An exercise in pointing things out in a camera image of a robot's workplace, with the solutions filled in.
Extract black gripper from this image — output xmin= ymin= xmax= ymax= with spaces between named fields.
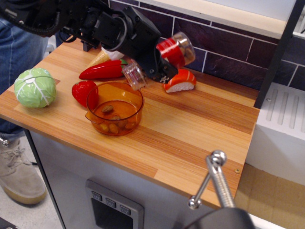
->
xmin=104 ymin=6 xmax=178 ymax=83

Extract clear almond jar red label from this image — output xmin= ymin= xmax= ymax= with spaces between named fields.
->
xmin=122 ymin=32 xmax=195 ymax=90

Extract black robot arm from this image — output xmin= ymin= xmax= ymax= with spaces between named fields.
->
xmin=0 ymin=0 xmax=178 ymax=83

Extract orange transparent plastic pot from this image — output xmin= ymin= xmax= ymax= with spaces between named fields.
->
xmin=85 ymin=81 xmax=144 ymax=136

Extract almond in pot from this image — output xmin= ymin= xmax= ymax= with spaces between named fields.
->
xmin=102 ymin=105 xmax=113 ymax=113

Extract toy salmon sushi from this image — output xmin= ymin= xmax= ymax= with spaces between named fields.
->
xmin=162 ymin=69 xmax=197 ymax=93

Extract red toy chili pepper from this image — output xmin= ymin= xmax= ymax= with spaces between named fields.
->
xmin=79 ymin=59 xmax=128 ymax=80

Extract toy ice cream cone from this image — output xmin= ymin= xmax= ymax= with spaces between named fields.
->
xmin=87 ymin=48 xmax=124 ymax=68

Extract red toy strawberry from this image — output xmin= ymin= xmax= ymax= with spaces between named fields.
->
xmin=71 ymin=80 xmax=98 ymax=109

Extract dark side panel board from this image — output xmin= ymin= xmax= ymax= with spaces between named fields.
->
xmin=81 ymin=41 xmax=98 ymax=52

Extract green toy cabbage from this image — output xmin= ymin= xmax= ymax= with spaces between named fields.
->
xmin=14 ymin=68 xmax=57 ymax=108

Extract person leg blue jeans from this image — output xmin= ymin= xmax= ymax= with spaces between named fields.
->
xmin=0 ymin=18 xmax=50 ymax=141

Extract grey toy oven control panel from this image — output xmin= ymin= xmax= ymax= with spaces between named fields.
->
xmin=86 ymin=180 xmax=144 ymax=229

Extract beige suede shoe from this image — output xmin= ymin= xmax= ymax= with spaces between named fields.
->
xmin=0 ymin=139 xmax=47 ymax=205

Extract metal clamp screw handle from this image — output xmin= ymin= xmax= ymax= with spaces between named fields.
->
xmin=188 ymin=150 xmax=236 ymax=210

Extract black shelf post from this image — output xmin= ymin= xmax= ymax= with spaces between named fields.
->
xmin=254 ymin=0 xmax=305 ymax=109

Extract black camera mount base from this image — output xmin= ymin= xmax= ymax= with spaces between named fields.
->
xmin=185 ymin=208 xmax=255 ymax=229

